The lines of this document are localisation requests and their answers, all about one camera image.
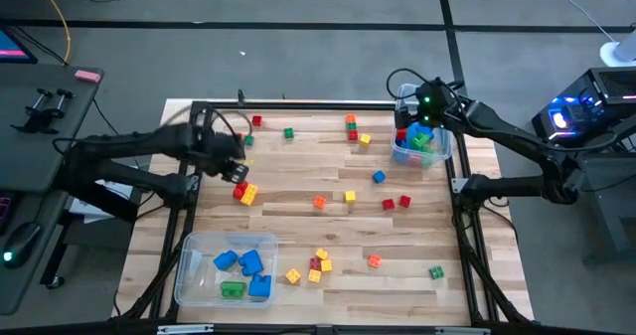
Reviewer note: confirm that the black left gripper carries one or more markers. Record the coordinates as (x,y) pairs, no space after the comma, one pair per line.
(216,146)

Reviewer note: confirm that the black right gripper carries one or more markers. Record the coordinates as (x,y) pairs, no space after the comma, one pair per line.
(432,104)

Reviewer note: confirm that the large red toy block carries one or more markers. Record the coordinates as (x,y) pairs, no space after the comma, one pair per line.
(400,135)
(239,192)

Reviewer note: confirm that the large green toy block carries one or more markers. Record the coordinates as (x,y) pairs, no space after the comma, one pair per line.
(232,288)
(421,139)

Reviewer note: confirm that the small orange toy block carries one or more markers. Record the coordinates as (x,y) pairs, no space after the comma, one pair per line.
(351,118)
(319,202)
(374,261)

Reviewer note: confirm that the clear plastic bin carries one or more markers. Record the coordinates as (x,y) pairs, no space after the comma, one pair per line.
(199,275)
(443,151)

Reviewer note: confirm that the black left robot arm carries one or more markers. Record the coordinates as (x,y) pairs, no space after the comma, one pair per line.
(124,143)

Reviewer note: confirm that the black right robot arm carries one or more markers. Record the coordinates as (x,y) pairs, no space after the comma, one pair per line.
(517,136)

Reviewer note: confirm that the small green toy block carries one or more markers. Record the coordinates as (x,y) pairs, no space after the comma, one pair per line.
(249,139)
(351,125)
(288,132)
(436,272)

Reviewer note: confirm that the small blue toy block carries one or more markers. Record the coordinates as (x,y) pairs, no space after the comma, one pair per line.
(378,176)

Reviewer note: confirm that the small dark red toy block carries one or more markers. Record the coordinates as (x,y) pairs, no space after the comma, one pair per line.
(315,264)

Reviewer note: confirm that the white paper sheet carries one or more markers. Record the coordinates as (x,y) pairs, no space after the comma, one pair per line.
(85,210)

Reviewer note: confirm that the grey mounting plate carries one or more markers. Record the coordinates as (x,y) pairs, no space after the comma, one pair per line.
(185,329)
(462,331)

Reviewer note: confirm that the pink rectangular pad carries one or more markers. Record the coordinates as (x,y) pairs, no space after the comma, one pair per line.
(88,76)

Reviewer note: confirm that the black lit computer case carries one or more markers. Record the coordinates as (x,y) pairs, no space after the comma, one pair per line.
(596,101)

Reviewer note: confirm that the black double clamp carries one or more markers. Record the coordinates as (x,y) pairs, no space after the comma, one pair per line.
(42,114)

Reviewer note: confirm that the black desk caster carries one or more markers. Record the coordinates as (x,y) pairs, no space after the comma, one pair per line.
(54,282)

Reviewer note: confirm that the dark grey side desk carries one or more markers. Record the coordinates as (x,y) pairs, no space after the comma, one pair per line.
(25,141)

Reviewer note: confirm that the white round device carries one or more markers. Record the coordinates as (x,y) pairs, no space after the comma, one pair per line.
(616,54)

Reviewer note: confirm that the black computer mouse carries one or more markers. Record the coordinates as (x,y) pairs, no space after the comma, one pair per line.
(21,243)

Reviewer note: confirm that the grey metal stand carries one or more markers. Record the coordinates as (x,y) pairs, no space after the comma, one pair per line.
(616,216)

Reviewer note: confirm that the backlit keyboard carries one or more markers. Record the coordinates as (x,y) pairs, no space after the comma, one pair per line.
(4,211)

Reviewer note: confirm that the desk computer monitor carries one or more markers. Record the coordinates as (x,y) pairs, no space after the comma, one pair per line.
(12,47)

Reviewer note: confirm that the black metal table frame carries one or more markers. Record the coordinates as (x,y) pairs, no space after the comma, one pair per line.
(323,106)

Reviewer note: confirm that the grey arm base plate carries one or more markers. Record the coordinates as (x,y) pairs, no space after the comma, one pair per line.
(459,185)

